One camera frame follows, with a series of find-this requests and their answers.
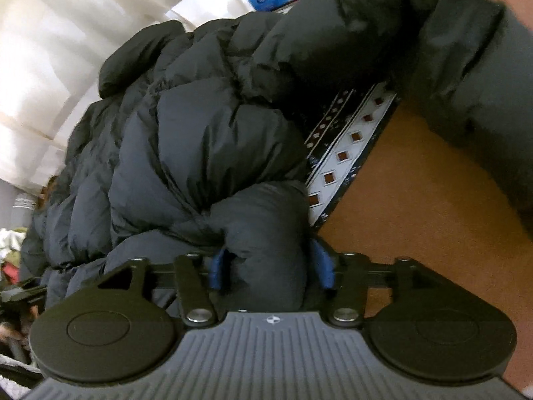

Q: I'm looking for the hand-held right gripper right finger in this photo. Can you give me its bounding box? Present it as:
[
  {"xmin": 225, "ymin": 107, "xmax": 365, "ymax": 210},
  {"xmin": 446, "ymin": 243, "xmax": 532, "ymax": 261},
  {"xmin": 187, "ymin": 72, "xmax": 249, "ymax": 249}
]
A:
[{"xmin": 310, "ymin": 239, "xmax": 442, "ymax": 328}]

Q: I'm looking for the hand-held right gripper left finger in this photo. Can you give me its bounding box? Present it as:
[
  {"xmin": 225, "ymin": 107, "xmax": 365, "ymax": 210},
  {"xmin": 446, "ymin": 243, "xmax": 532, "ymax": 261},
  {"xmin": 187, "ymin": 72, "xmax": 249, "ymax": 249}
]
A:
[{"xmin": 98, "ymin": 247, "xmax": 229, "ymax": 326}]

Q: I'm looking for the black puffer jacket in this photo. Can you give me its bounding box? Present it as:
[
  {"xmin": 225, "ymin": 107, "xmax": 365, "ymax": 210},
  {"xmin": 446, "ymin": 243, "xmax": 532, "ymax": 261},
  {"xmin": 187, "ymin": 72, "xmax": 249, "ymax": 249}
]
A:
[{"xmin": 19, "ymin": 0, "xmax": 533, "ymax": 313}]

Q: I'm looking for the dark patterned blanket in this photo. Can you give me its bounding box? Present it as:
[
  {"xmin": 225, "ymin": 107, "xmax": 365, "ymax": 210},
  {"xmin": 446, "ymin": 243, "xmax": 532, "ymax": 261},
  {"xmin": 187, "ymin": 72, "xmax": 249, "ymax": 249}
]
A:
[{"xmin": 275, "ymin": 0, "xmax": 486, "ymax": 232}]

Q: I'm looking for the grey bolster pillow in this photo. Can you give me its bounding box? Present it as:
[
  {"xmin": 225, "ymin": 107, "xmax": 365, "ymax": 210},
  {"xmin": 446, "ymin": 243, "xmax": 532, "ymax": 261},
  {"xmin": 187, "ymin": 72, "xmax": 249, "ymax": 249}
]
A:
[{"xmin": 10, "ymin": 194, "xmax": 40, "ymax": 234}]

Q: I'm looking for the white crumpled garment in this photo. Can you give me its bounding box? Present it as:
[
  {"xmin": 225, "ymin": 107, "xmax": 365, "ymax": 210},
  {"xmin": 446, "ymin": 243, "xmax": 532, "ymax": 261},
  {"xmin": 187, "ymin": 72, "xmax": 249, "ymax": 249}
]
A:
[{"xmin": 0, "ymin": 229, "xmax": 28, "ymax": 259}]

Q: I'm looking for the red garment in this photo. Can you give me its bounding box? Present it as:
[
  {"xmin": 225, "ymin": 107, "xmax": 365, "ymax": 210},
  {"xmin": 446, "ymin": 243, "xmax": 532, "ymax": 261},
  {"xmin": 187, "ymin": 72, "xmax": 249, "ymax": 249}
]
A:
[{"xmin": 0, "ymin": 262, "xmax": 21, "ymax": 284}]

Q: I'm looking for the cream white cloth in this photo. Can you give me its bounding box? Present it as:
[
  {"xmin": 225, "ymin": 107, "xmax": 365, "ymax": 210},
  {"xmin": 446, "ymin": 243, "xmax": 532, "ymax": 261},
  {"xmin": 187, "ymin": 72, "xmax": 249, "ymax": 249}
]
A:
[{"xmin": 0, "ymin": 354, "xmax": 40, "ymax": 390}]

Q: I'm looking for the white sheer curtain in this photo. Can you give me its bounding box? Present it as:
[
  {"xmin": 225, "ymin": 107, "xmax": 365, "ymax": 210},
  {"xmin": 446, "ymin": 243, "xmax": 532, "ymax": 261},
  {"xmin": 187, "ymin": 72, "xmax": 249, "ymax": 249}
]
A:
[{"xmin": 0, "ymin": 0, "xmax": 251, "ymax": 188}]

